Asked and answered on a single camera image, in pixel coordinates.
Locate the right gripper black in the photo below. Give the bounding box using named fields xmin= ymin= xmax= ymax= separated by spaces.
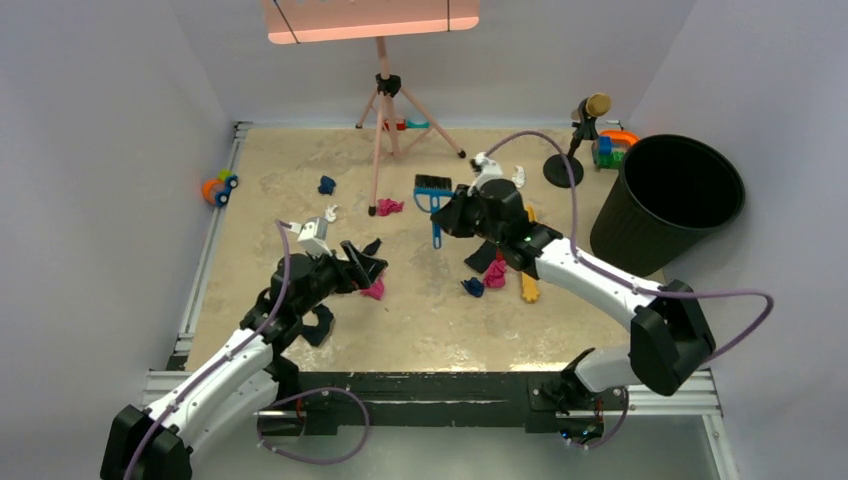
xmin=432 ymin=184 xmax=505 ymax=246

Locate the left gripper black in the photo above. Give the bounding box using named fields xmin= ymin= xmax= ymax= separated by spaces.
xmin=295 ymin=241 xmax=385 ymax=317

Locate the blue hand brush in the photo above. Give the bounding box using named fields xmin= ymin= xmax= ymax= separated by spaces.
xmin=413 ymin=174 xmax=453 ymax=214

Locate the yellow slotted scoop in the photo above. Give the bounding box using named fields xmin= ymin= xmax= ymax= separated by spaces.
xmin=521 ymin=205 xmax=540 ymax=304

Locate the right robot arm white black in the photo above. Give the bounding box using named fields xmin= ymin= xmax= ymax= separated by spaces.
xmin=431 ymin=179 xmax=716 ymax=408

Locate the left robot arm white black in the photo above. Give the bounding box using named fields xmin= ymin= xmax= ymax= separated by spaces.
xmin=100 ymin=241 xmax=388 ymax=479

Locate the pink paper scrap centre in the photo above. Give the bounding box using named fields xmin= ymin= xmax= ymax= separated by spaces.
xmin=359 ymin=278 xmax=385 ymax=301

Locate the black paper scrap centre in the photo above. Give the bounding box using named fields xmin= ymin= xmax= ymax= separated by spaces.
xmin=361 ymin=238 xmax=382 ymax=257

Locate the white paper scrap far right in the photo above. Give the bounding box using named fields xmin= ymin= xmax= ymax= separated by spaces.
xmin=512 ymin=166 xmax=526 ymax=188

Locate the white paper scrap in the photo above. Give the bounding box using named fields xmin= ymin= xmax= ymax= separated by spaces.
xmin=512 ymin=166 xmax=526 ymax=188
xmin=324 ymin=204 xmax=338 ymax=223

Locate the flat black paper sheet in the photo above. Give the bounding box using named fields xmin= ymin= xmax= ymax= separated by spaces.
xmin=464 ymin=241 xmax=498 ymax=274

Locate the pink paper scrap right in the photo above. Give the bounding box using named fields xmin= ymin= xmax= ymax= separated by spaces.
xmin=483 ymin=259 xmax=507 ymax=289

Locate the pink paper scrap by tripod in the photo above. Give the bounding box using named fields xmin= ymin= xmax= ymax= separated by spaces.
xmin=376 ymin=198 xmax=405 ymax=217

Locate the white paper scrap far left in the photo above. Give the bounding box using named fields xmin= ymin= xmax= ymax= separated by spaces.
xmin=324 ymin=204 xmax=338 ymax=223

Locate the small blue paper scrap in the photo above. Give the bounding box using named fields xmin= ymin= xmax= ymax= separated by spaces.
xmin=461 ymin=277 xmax=485 ymax=298

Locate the blue paper scrap far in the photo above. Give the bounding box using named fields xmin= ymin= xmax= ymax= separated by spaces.
xmin=317 ymin=175 xmax=337 ymax=195

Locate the pink tripod stand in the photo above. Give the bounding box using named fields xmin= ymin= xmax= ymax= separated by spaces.
xmin=355 ymin=36 xmax=466 ymax=216

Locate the red teal toy behind tripod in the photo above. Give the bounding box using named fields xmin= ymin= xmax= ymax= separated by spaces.
xmin=395 ymin=118 xmax=431 ymax=131

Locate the colourful block toy orange arch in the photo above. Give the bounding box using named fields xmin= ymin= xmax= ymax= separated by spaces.
xmin=592 ymin=130 xmax=640 ymax=171

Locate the black microphone stand gold head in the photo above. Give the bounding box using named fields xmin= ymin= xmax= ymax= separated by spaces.
xmin=543 ymin=93 xmax=612 ymax=188

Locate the orange green toy car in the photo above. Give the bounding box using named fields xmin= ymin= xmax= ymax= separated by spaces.
xmin=201 ymin=169 xmax=239 ymax=208

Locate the black trash bin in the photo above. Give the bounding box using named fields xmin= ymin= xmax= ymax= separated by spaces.
xmin=589 ymin=134 xmax=746 ymax=277

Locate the pink light panel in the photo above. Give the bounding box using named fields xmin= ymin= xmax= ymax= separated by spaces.
xmin=261 ymin=0 xmax=481 ymax=45

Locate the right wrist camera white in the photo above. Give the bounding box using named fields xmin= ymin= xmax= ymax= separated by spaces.
xmin=468 ymin=152 xmax=504 ymax=196

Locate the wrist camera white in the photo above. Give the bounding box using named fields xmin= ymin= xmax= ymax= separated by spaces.
xmin=468 ymin=152 xmax=504 ymax=196
xmin=287 ymin=217 xmax=332 ymax=257

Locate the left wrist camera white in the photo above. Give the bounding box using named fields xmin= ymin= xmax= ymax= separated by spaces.
xmin=287 ymin=217 xmax=332 ymax=257

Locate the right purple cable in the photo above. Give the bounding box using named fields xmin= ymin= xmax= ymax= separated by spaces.
xmin=482 ymin=130 xmax=775 ymax=452

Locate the purple cable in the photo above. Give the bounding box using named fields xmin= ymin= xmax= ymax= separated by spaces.
xmin=122 ymin=219 xmax=371 ymax=480
xmin=482 ymin=130 xmax=775 ymax=452

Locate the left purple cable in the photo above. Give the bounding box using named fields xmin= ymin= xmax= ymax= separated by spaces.
xmin=122 ymin=219 xmax=371 ymax=480

